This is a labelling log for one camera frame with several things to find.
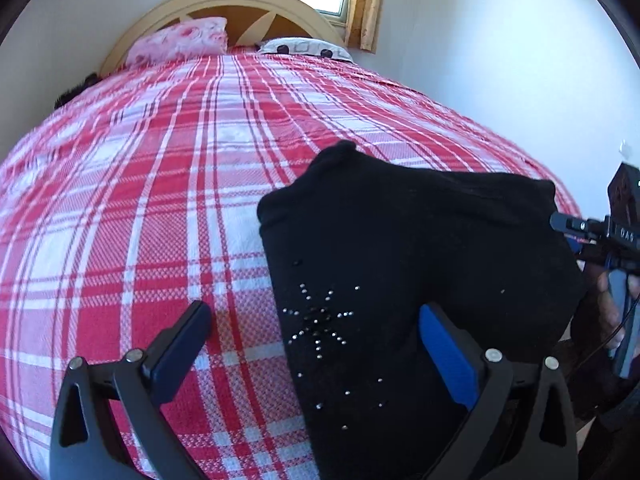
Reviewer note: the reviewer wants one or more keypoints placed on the pink floral pillow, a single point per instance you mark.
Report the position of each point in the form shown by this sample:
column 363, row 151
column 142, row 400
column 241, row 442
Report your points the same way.
column 180, row 40

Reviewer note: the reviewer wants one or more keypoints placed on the red plaid blanket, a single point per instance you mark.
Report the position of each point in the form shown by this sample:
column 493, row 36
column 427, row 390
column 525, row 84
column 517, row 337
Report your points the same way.
column 150, row 210

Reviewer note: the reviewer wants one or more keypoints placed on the cream wooden headboard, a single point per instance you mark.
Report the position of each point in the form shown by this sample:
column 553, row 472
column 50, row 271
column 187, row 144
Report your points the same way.
column 165, row 10

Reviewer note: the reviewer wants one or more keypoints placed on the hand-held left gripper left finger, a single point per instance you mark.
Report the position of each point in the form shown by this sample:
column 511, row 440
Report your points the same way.
column 185, row 355

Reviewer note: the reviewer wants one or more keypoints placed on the person's right hand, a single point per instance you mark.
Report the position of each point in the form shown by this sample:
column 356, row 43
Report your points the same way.
column 606, row 305

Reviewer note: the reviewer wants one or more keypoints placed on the white wall switch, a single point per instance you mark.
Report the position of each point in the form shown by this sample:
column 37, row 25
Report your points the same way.
column 625, row 147

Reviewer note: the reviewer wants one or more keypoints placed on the white patterned pillow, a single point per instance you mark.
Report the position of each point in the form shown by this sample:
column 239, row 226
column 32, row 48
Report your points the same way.
column 300, row 46

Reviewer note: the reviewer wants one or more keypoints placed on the black pants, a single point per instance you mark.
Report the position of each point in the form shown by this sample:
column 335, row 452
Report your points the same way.
column 400, row 240

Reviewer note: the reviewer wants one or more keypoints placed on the black furry object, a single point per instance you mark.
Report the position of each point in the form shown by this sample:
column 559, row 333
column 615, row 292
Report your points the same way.
column 75, row 91

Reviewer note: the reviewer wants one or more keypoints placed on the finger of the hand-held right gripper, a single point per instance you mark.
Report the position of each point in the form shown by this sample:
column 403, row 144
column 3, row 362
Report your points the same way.
column 592, row 252
column 575, row 223

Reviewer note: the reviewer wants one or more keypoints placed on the yellow curtain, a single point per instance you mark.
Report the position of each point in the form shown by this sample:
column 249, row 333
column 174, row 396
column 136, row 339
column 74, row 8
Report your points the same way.
column 367, row 5

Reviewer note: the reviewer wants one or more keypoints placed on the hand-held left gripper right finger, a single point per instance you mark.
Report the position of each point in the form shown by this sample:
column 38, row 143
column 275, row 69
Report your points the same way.
column 450, row 355

